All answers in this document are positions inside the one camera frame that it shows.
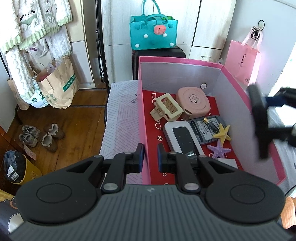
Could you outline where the white charger with label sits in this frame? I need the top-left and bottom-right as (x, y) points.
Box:
(215, 158), (238, 169)

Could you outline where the purple starfish clip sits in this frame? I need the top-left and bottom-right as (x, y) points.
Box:
(207, 140), (231, 159)

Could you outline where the grey patterned tablecloth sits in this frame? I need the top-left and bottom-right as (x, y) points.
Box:
(99, 79), (144, 185)

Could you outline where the pink cardboard box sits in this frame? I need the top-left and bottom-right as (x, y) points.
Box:
(137, 56), (286, 184)

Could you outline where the brown fuzzy boots pair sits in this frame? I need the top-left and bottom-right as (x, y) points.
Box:
(40, 123), (65, 153)

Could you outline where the brown paper bag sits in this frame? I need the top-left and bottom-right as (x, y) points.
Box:
(36, 56), (79, 109)

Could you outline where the black clothes rack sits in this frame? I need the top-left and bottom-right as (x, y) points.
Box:
(0, 0), (110, 126)

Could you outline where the beige hair claw clip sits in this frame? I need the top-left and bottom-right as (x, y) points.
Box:
(150, 93), (184, 121)

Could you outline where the white fluffy robe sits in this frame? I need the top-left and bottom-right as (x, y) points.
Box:
(1, 1), (73, 99)

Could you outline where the yellow starfish clip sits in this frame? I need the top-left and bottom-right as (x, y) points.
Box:
(213, 123), (231, 146)

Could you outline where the white pocket wifi device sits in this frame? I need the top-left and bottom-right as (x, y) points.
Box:
(164, 120), (204, 159)

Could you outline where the yellow waste bin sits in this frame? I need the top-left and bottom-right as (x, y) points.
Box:
(4, 150), (42, 186)

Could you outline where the black power adapter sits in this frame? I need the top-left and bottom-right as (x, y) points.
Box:
(247, 84), (271, 159)

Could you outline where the grey sneakers pair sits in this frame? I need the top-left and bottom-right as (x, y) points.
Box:
(18, 125), (41, 148)

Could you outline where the small battery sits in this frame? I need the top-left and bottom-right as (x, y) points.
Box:
(203, 118), (219, 133)

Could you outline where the black suitcase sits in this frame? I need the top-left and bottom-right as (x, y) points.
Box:
(131, 46), (187, 80)

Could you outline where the white wardrobe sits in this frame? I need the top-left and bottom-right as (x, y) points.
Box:
(98, 1), (236, 83)

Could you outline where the pink paper gift bag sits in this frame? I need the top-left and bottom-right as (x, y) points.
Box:
(225, 26), (263, 86)

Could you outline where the pink square compact case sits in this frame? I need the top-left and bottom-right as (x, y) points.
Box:
(176, 87), (211, 120)

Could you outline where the teal felt tote bag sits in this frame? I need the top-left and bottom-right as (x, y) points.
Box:
(129, 0), (178, 51)

